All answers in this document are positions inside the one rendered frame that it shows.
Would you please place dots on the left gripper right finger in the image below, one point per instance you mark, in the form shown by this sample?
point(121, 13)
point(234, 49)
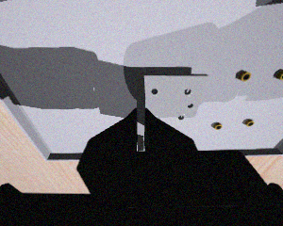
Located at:
point(160, 136)

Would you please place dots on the grey metal bracket with holes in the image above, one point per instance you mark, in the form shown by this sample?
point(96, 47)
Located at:
point(169, 101)

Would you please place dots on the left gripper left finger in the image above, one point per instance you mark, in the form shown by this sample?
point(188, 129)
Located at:
point(123, 135)

